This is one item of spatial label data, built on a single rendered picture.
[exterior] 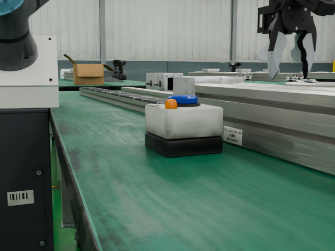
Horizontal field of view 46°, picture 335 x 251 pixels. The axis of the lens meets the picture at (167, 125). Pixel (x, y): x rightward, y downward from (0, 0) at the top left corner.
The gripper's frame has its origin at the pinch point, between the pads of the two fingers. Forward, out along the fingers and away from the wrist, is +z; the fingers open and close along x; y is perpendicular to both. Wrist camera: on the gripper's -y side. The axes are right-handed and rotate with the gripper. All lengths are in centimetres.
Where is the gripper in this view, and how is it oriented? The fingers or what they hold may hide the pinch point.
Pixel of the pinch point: (291, 74)
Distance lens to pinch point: 83.7
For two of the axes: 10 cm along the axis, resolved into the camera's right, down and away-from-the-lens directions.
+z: 0.0, 9.9, 1.4
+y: -4.0, -1.3, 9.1
